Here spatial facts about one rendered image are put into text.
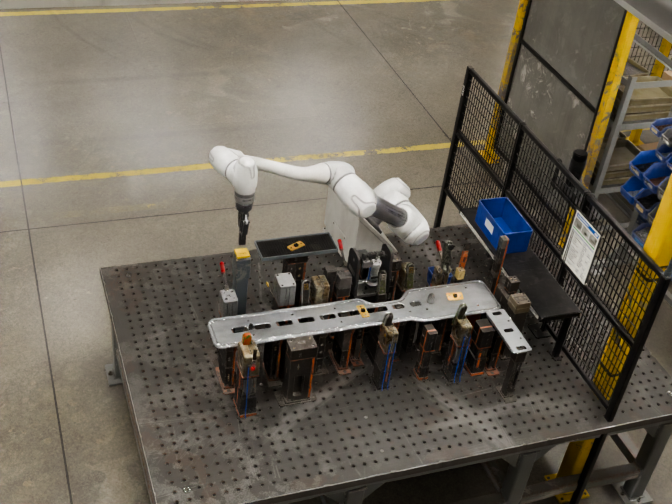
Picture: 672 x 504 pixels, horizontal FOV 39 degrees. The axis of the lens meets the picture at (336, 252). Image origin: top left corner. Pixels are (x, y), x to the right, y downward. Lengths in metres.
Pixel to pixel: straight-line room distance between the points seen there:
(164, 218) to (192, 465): 2.81
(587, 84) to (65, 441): 3.86
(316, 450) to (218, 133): 3.88
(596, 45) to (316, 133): 2.41
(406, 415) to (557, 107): 3.07
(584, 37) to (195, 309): 3.17
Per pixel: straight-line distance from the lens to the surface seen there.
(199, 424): 4.22
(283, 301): 4.33
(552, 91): 6.82
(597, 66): 6.36
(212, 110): 7.84
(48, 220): 6.58
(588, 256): 4.53
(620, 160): 6.94
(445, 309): 4.47
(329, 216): 5.24
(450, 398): 4.48
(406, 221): 4.85
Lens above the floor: 3.82
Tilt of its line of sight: 37 degrees down
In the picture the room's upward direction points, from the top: 8 degrees clockwise
